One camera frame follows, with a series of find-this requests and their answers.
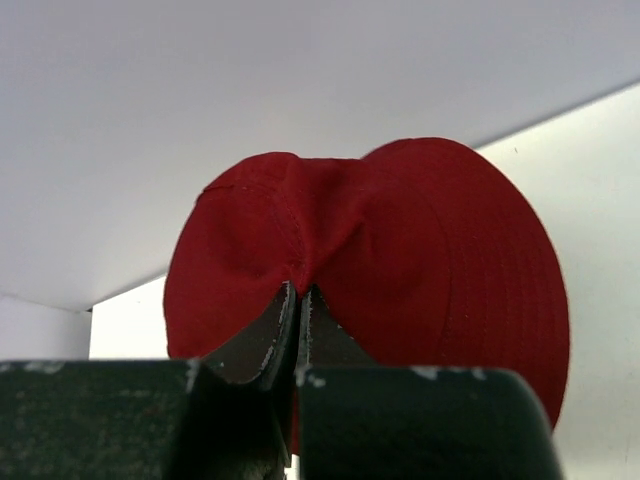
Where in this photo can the red bucket hat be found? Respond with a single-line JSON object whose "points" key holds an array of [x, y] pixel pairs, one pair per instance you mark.
{"points": [[424, 252]]}

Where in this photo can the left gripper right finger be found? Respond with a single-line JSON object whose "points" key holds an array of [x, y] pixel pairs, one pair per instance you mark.
{"points": [[359, 420]]}

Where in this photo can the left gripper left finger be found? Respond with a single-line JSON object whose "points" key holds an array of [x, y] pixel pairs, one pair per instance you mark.
{"points": [[224, 416]]}

